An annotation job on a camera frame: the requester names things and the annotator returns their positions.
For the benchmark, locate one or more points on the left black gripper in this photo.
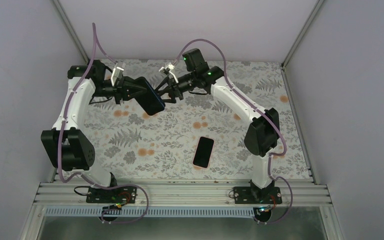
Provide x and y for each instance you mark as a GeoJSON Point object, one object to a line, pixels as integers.
{"type": "Point", "coordinates": [123, 88]}

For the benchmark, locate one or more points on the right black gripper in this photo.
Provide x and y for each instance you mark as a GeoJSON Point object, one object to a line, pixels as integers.
{"type": "Point", "coordinates": [177, 94]}

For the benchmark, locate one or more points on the black phone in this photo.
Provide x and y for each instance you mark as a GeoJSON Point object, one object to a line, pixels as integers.
{"type": "Point", "coordinates": [149, 99]}

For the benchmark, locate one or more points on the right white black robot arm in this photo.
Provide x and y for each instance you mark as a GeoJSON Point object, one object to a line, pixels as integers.
{"type": "Point", "coordinates": [263, 124]}

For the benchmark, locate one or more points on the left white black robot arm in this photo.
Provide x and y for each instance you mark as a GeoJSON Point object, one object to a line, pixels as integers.
{"type": "Point", "coordinates": [68, 148]}

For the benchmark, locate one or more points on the floral patterned table mat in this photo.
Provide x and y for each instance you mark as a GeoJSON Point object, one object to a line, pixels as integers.
{"type": "Point", "coordinates": [134, 145]}

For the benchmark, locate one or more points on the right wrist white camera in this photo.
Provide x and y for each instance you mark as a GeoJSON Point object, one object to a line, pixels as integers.
{"type": "Point", "coordinates": [167, 69]}

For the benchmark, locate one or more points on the wrist white camera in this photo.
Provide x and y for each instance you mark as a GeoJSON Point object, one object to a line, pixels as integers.
{"type": "Point", "coordinates": [167, 69]}
{"type": "Point", "coordinates": [117, 72]}

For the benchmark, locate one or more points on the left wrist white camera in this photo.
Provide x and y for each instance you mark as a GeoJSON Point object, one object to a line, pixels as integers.
{"type": "Point", "coordinates": [117, 72]}

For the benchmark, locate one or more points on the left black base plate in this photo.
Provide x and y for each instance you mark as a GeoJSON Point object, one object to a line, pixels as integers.
{"type": "Point", "coordinates": [122, 195]}

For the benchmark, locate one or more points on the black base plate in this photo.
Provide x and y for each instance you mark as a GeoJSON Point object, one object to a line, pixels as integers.
{"type": "Point", "coordinates": [245, 195]}
{"type": "Point", "coordinates": [122, 195]}

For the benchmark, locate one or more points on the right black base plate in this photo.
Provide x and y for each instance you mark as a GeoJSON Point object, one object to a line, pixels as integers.
{"type": "Point", "coordinates": [245, 195]}

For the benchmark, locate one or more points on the aluminium mounting rail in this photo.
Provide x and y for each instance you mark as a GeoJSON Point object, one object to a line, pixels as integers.
{"type": "Point", "coordinates": [188, 192]}

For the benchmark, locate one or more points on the slotted grey cable duct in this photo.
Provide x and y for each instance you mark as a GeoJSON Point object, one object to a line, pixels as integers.
{"type": "Point", "coordinates": [153, 211]}

